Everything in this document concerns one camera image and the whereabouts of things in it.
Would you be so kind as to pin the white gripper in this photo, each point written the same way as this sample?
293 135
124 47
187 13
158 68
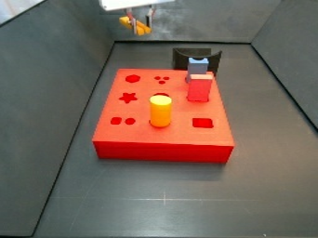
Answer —
122 4

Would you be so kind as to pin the yellow two-prong square-circle object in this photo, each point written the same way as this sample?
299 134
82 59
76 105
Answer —
142 28

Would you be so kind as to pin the black curved regrasp stand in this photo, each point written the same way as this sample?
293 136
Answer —
182 54

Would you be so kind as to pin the red square peg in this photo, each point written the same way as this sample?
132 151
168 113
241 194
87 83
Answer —
199 86

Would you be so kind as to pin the red shape-sorter fixture block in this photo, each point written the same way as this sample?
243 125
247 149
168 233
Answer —
198 135

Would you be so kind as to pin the blue notched peg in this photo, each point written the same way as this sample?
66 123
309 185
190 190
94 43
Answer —
197 66

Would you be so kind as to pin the yellow cylinder peg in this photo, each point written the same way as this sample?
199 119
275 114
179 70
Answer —
160 110

